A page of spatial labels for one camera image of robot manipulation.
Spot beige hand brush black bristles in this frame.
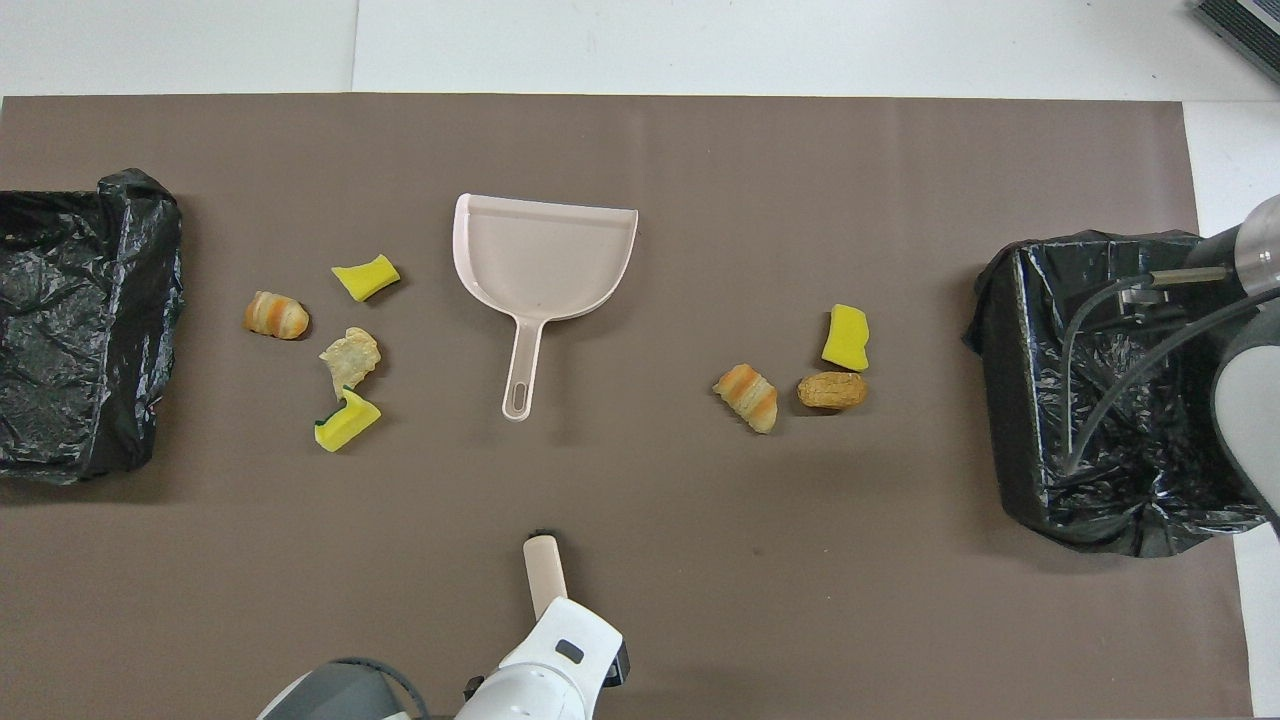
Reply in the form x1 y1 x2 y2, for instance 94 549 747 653
523 530 569 621

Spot yellow green sponge piece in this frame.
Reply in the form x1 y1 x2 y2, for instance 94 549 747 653
314 387 382 453
331 254 401 303

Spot pale pastry piece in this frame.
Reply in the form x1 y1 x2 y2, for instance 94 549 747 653
319 327 382 398

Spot pale pink plastic dustpan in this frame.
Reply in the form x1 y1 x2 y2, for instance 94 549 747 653
452 193 639 422

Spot small croissant pastry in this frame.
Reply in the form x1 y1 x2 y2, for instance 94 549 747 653
243 290 311 341

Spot black bag lined bin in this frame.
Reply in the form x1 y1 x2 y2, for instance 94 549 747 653
0 168 186 486
963 230 1276 558

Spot striped croissant pastry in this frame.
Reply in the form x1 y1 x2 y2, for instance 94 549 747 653
713 364 779 435

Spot brown paper table mat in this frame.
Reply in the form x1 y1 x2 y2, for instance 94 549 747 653
0 95 1256 720

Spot black ribbed device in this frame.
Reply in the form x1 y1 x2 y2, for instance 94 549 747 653
1190 0 1280 86

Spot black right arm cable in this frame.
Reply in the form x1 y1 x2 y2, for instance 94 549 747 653
1060 265 1280 476

